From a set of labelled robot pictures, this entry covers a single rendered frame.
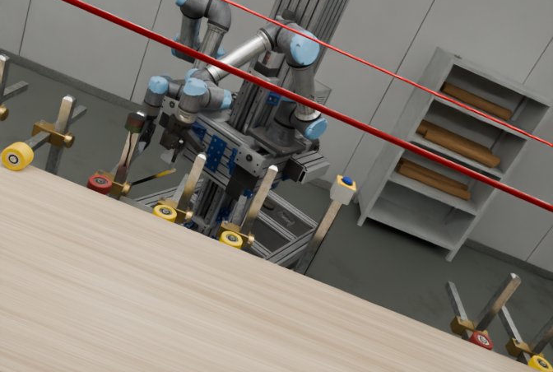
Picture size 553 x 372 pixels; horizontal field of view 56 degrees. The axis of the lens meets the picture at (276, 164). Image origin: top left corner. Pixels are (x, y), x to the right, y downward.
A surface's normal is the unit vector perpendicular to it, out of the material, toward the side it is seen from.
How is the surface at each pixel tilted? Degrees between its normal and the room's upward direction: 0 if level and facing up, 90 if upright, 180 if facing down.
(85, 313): 0
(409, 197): 90
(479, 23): 90
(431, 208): 90
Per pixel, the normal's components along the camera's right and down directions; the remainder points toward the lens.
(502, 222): -0.05, 0.40
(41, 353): 0.39, -0.83
